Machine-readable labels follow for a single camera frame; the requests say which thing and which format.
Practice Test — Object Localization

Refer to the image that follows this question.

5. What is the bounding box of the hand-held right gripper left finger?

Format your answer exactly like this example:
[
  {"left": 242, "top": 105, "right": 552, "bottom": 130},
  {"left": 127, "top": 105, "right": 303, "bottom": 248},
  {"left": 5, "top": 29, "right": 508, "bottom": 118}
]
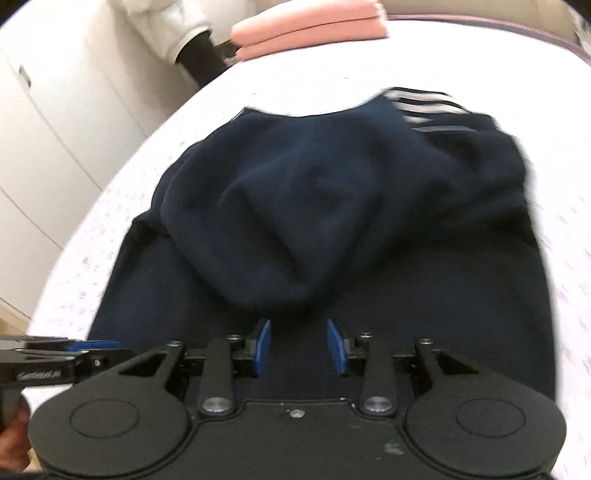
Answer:
[{"left": 113, "top": 318, "right": 272, "bottom": 415}]

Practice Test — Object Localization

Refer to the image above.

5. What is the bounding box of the navy hoodie with white stripes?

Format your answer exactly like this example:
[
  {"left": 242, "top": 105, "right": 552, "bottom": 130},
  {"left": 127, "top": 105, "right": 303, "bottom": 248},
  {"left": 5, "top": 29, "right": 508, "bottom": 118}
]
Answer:
[{"left": 87, "top": 86, "right": 557, "bottom": 402}]

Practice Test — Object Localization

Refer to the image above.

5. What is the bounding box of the black garment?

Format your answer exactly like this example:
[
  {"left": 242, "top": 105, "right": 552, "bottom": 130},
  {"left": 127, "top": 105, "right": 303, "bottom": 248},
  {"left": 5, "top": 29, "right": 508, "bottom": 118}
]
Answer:
[{"left": 174, "top": 31, "right": 237, "bottom": 89}]

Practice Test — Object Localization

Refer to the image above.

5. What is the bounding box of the person's left hand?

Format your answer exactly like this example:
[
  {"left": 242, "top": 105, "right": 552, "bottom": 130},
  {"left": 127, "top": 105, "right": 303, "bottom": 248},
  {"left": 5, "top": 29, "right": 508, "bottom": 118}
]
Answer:
[{"left": 0, "top": 398, "right": 34, "bottom": 474}]

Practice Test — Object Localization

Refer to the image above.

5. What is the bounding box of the white wardrobe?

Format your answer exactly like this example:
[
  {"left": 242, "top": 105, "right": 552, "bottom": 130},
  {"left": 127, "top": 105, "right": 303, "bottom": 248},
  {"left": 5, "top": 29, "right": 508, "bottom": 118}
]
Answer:
[{"left": 0, "top": 21, "right": 154, "bottom": 324}]

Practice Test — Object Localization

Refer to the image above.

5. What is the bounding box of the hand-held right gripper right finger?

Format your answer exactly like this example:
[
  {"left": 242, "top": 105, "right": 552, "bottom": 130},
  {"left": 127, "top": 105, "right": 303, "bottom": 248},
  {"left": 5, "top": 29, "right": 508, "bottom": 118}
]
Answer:
[{"left": 326, "top": 318, "right": 482, "bottom": 415}]

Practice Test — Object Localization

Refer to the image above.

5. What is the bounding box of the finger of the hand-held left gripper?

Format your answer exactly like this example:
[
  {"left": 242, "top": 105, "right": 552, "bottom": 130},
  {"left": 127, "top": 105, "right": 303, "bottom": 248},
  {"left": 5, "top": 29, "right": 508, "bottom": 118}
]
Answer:
[{"left": 25, "top": 338, "right": 136, "bottom": 371}]

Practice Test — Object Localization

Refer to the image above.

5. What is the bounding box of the bed with floral white sheet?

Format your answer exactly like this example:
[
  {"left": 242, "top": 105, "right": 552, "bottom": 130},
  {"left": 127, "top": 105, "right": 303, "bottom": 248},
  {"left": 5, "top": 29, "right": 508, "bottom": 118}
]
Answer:
[{"left": 25, "top": 14, "right": 591, "bottom": 480}]

